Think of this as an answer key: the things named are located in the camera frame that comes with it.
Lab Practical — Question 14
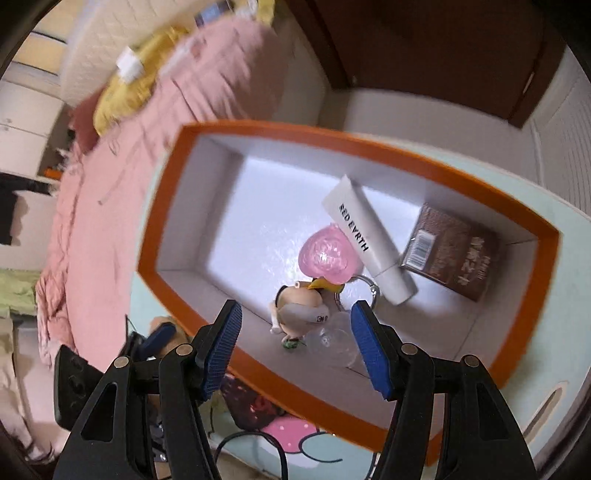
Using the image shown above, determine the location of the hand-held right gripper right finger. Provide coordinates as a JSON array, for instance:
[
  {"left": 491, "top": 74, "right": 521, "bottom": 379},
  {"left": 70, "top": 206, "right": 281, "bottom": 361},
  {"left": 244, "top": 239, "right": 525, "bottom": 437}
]
[{"left": 350, "top": 299, "right": 539, "bottom": 480}]

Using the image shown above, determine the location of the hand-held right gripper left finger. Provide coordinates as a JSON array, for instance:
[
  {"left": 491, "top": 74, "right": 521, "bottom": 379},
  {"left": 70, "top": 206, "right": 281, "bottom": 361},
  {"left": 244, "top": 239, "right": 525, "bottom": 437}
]
[{"left": 54, "top": 299, "right": 243, "bottom": 480}]

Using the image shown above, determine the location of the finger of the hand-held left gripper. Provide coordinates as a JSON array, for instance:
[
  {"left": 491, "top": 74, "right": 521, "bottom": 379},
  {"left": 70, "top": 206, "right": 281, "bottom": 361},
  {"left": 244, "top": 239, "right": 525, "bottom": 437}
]
[{"left": 139, "top": 322, "right": 177, "bottom": 358}]

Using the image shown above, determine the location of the clear glass perfume bottle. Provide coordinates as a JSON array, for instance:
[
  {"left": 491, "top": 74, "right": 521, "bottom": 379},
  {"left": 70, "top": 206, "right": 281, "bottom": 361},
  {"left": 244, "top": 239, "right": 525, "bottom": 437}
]
[{"left": 307, "top": 314, "right": 370, "bottom": 370}]

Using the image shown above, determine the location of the dark glossy pouch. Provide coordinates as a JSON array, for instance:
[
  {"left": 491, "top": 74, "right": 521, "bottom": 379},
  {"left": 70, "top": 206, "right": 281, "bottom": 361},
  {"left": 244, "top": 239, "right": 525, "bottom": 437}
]
[{"left": 221, "top": 375, "right": 289, "bottom": 432}]

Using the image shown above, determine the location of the pig figure keychain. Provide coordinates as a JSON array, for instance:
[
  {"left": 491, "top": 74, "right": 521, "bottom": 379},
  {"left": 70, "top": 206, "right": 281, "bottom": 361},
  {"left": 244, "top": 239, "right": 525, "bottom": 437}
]
[{"left": 269, "top": 274, "right": 382, "bottom": 352}]

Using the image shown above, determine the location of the pink translucent ball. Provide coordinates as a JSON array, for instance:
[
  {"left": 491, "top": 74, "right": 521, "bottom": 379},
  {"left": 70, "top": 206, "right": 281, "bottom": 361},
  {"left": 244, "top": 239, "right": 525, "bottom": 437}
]
[{"left": 298, "top": 225, "right": 363, "bottom": 284}]

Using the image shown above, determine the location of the brown drink carton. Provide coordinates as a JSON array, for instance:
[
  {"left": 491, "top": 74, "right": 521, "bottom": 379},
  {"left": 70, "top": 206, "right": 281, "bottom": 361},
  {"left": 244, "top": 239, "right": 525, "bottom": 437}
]
[{"left": 399, "top": 203, "right": 502, "bottom": 303}]

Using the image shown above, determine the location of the white cosmetic tube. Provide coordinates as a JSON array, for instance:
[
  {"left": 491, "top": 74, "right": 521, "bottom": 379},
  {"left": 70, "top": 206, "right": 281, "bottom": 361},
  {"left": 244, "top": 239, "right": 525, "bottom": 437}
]
[{"left": 322, "top": 174, "right": 419, "bottom": 305}]

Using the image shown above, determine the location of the orange cardboard box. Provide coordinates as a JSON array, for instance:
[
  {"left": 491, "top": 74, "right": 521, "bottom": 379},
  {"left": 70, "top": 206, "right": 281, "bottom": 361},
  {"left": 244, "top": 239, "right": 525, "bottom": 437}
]
[{"left": 137, "top": 121, "right": 561, "bottom": 467}]

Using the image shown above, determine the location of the green cloth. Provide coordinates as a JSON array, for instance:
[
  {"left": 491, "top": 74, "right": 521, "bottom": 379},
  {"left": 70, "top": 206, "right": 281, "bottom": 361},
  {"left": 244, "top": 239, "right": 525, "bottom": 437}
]
[{"left": 0, "top": 270, "right": 38, "bottom": 317}]

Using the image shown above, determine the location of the pink blanket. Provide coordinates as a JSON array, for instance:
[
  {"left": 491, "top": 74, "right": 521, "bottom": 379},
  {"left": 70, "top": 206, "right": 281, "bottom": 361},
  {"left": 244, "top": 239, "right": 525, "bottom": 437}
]
[{"left": 34, "top": 21, "right": 278, "bottom": 370}]

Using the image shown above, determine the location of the maroon pillow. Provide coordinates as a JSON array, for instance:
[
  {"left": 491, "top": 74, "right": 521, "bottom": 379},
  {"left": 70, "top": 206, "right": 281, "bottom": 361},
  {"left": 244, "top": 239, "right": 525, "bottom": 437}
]
[{"left": 71, "top": 99, "right": 100, "bottom": 148}]

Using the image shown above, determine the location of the yellow pillow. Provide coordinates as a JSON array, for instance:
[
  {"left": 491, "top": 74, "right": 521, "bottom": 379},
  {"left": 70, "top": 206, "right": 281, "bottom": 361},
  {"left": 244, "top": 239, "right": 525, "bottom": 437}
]
[{"left": 92, "top": 25, "right": 195, "bottom": 137}]

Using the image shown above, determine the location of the white wardrobe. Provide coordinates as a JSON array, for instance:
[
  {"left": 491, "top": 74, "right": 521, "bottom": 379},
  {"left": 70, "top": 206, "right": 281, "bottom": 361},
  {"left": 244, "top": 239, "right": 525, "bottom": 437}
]
[{"left": 0, "top": 60, "right": 63, "bottom": 176}]

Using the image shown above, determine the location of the white slatted panel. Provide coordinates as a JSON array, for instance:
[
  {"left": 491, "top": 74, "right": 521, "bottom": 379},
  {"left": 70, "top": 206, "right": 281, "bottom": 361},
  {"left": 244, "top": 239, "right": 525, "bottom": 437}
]
[{"left": 531, "top": 46, "right": 591, "bottom": 222}]

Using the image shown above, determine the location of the dark wooden wardrobe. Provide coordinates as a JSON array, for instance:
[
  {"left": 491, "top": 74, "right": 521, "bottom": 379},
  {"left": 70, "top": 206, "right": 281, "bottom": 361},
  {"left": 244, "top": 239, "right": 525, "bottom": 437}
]
[{"left": 281, "top": 0, "right": 568, "bottom": 130}]

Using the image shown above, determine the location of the cream tufted headboard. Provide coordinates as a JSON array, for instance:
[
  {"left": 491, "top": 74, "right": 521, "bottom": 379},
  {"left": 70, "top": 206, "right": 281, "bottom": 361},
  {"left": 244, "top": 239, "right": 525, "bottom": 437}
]
[{"left": 60, "top": 0, "right": 245, "bottom": 109}]

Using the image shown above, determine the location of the black cable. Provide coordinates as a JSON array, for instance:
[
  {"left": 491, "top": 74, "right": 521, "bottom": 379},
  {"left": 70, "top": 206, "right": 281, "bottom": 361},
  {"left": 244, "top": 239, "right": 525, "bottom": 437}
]
[{"left": 215, "top": 431, "right": 289, "bottom": 480}]

